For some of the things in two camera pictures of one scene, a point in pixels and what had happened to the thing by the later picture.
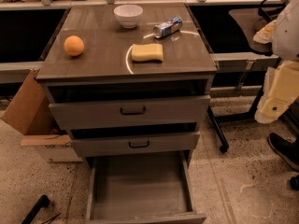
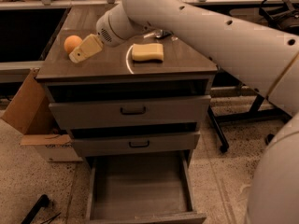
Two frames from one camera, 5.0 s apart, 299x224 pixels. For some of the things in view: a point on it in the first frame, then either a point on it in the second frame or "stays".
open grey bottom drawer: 141,188 stays
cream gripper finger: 281,90 → 89,47
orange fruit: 74,45 stays
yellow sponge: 151,51 stays
